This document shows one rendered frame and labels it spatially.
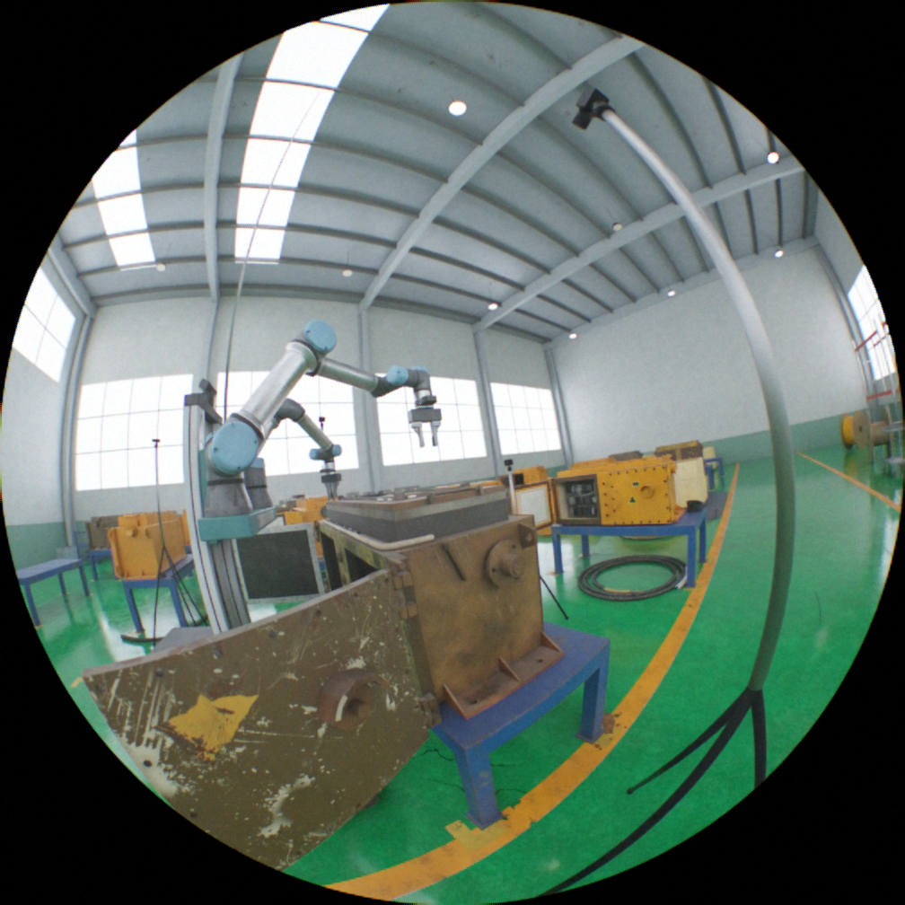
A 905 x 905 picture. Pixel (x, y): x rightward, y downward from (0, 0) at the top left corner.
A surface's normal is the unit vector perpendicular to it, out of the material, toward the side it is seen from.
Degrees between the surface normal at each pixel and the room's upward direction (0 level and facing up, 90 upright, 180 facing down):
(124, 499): 90
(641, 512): 90
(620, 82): 180
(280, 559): 90
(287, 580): 90
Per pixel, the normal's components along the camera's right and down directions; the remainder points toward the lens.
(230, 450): 0.73, -0.05
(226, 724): 0.89, -0.16
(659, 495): -0.82, 0.07
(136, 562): 0.55, -0.15
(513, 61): 0.14, 0.99
